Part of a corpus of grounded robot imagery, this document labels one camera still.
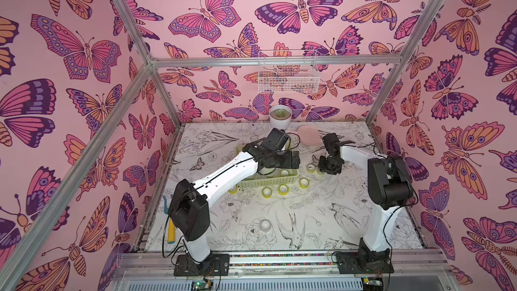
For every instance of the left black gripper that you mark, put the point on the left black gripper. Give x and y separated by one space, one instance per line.
288 159

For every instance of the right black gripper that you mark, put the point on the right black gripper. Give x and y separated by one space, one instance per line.
329 163

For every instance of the pale green storage basket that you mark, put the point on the pale green storage basket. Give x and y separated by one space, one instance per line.
271 177

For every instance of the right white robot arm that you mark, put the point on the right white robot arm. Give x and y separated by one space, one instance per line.
388 181

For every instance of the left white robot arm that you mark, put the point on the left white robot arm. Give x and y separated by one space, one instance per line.
189 208

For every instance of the small clear tape roll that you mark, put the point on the small clear tape roll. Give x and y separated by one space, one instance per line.
265 225

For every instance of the pink plastic scoop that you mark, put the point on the pink plastic scoop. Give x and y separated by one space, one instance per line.
309 135

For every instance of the white potted succulent plant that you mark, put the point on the white potted succulent plant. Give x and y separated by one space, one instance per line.
280 117

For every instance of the white wire wall basket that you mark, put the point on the white wire wall basket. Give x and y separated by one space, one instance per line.
284 74

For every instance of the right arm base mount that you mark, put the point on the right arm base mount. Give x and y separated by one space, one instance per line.
363 262

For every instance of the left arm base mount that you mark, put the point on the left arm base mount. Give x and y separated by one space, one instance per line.
217 265

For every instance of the aluminium front rail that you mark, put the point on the aluminium front rail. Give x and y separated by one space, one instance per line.
414 269

